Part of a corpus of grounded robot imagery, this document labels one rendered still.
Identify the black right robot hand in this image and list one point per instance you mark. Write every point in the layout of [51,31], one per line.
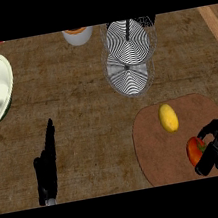
[210,155]

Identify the small red object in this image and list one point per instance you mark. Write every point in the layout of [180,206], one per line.
[0,42]

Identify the yellow lemon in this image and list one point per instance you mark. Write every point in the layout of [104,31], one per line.
[168,117]

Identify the red tomato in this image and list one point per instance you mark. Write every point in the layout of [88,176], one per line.
[195,150]

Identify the brown cutting board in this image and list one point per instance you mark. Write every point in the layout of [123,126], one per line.
[162,152]

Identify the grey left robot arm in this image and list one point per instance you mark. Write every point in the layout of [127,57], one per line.
[51,201]

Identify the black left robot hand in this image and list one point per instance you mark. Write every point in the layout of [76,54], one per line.
[47,169]

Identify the white cup with orange content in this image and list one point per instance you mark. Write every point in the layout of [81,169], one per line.
[78,36]

